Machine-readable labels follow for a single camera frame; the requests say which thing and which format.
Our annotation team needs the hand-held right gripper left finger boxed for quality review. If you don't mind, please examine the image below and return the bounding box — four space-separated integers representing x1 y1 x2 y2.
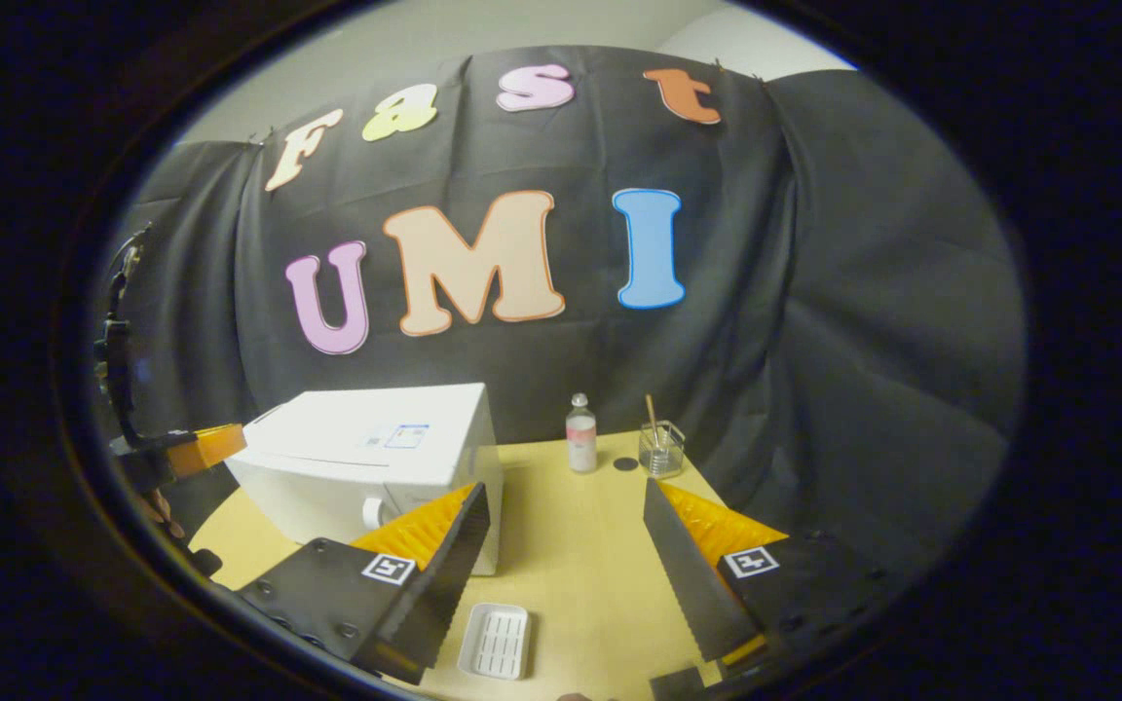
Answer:
235 482 492 685

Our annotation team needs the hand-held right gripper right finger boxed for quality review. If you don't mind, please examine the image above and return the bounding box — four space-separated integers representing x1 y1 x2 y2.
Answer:
643 477 898 694

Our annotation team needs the black backdrop cloth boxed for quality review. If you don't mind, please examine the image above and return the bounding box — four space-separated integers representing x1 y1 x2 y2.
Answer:
93 44 1027 585

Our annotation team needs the white rectangular tray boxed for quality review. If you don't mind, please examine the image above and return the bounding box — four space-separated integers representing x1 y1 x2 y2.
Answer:
457 603 532 681

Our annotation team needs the small bottle with pink label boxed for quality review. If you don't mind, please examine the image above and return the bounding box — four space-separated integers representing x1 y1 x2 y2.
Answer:
566 392 598 474

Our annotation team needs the black tripod stand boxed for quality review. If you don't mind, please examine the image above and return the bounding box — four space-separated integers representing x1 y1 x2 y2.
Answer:
95 226 153 444

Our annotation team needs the small wire basket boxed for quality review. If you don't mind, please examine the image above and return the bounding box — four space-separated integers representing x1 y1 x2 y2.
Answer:
639 421 686 479

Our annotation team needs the white microwave oven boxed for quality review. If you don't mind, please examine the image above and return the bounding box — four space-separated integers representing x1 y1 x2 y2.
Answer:
226 383 505 576

